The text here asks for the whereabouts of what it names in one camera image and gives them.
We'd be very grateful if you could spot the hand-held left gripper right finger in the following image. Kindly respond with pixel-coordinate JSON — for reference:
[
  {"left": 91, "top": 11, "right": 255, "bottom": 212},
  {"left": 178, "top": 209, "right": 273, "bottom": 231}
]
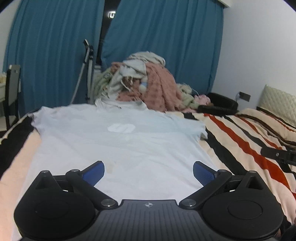
[{"left": 179, "top": 161, "right": 263, "bottom": 210}]

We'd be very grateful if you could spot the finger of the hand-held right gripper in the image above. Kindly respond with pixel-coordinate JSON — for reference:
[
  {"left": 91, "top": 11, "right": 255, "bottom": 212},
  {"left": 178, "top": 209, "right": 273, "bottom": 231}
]
[{"left": 261, "top": 146, "right": 290, "bottom": 161}]

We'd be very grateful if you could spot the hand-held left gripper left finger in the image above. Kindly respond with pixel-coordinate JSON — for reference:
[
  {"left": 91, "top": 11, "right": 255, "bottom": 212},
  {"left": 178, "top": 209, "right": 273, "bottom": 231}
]
[{"left": 35, "top": 160, "right": 119, "bottom": 210}]

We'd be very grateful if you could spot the white t-shirt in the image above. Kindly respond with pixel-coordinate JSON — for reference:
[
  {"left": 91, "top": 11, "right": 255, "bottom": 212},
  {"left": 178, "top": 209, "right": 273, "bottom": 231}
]
[{"left": 10, "top": 104, "right": 220, "bottom": 241}]

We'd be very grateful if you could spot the striped blanket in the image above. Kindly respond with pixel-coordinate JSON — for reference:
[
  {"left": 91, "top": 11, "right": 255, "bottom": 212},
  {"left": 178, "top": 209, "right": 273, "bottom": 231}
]
[{"left": 0, "top": 109, "right": 296, "bottom": 241}]

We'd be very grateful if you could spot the striped pillow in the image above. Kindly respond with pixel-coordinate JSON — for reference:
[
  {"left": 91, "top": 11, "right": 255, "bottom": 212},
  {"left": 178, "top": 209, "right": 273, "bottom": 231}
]
[{"left": 236, "top": 108, "right": 296, "bottom": 146}]

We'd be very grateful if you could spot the quilted headboard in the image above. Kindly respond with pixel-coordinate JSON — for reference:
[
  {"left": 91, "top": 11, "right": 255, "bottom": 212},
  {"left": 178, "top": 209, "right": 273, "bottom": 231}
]
[{"left": 256, "top": 85, "right": 296, "bottom": 128}]

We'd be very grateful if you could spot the white cloth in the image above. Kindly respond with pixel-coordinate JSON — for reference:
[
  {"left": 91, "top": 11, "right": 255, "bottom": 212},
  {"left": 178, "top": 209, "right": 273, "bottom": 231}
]
[{"left": 94, "top": 97, "right": 148, "bottom": 111}]

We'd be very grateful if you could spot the black armchair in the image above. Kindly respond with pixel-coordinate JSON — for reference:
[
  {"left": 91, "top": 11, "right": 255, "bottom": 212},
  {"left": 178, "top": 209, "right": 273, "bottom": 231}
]
[{"left": 196, "top": 92, "right": 239, "bottom": 114}]

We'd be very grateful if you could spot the small pink garment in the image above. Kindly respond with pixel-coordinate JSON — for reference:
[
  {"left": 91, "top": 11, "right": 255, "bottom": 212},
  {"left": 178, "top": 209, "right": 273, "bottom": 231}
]
[{"left": 194, "top": 94, "right": 211, "bottom": 106}]

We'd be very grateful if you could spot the light green cloth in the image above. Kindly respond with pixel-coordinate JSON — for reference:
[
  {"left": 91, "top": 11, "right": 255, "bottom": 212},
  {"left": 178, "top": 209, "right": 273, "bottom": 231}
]
[{"left": 177, "top": 83, "right": 201, "bottom": 110}]

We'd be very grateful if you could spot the green patterned blanket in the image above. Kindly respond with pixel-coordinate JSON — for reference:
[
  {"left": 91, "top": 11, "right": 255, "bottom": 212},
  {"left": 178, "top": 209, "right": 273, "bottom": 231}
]
[{"left": 91, "top": 71, "right": 116, "bottom": 103}]

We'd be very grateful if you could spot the pink fuzzy blanket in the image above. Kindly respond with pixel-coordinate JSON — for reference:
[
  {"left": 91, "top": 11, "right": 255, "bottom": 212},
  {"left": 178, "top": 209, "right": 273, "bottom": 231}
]
[{"left": 111, "top": 61, "right": 185, "bottom": 113}]

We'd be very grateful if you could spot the white blue plush toy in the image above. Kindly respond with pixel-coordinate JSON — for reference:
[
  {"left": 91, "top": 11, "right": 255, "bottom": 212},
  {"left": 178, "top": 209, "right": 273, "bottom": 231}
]
[{"left": 139, "top": 77, "right": 148, "bottom": 93}]

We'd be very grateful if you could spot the grey garment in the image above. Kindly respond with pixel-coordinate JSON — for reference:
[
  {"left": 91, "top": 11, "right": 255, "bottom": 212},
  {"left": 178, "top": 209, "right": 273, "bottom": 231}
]
[{"left": 109, "top": 59, "right": 147, "bottom": 98}]

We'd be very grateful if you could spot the garment steamer stand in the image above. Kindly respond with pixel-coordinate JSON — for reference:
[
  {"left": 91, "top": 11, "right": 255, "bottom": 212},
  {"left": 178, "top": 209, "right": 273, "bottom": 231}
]
[{"left": 70, "top": 39, "right": 96, "bottom": 105}]

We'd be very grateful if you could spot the black chair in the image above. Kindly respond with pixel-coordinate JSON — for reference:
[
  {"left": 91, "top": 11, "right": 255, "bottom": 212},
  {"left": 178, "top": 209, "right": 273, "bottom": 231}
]
[{"left": 5, "top": 64, "right": 22, "bottom": 130}]

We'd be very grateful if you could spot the beige cloth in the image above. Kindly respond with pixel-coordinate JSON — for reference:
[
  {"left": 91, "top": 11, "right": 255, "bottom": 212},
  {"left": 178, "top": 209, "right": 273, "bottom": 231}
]
[{"left": 127, "top": 51, "right": 166, "bottom": 67}]

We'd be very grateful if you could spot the blue curtain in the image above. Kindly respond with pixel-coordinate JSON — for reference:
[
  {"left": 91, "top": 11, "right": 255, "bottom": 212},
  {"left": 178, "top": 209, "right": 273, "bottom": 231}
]
[
  {"left": 102, "top": 0, "right": 225, "bottom": 93},
  {"left": 2, "top": 0, "right": 105, "bottom": 117}
]

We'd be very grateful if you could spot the dark window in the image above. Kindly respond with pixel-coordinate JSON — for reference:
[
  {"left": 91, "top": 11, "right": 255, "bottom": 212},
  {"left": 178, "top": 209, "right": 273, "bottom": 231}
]
[{"left": 96, "top": 0, "right": 121, "bottom": 65}]

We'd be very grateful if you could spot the black wall outlet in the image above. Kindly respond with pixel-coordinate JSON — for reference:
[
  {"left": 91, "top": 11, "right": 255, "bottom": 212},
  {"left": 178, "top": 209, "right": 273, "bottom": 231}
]
[{"left": 235, "top": 91, "right": 251, "bottom": 102}]

